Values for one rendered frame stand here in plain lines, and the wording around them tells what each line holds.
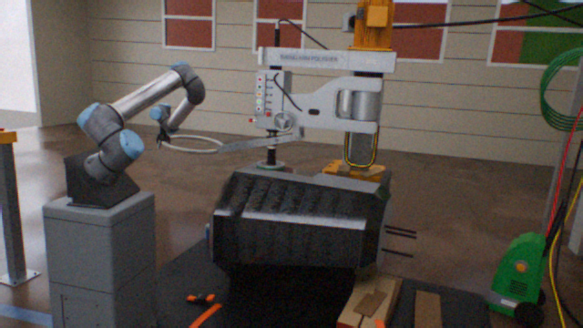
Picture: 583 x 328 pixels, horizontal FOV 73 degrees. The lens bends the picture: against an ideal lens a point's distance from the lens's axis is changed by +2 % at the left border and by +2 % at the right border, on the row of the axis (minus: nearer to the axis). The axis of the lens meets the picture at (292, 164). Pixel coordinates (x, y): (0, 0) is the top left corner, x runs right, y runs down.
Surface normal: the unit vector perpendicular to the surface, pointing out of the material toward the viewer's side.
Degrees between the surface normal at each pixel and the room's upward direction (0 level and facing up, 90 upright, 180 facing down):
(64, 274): 90
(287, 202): 45
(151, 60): 90
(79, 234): 90
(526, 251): 90
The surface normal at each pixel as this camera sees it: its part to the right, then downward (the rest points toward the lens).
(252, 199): -0.20, -0.55
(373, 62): -0.25, 0.22
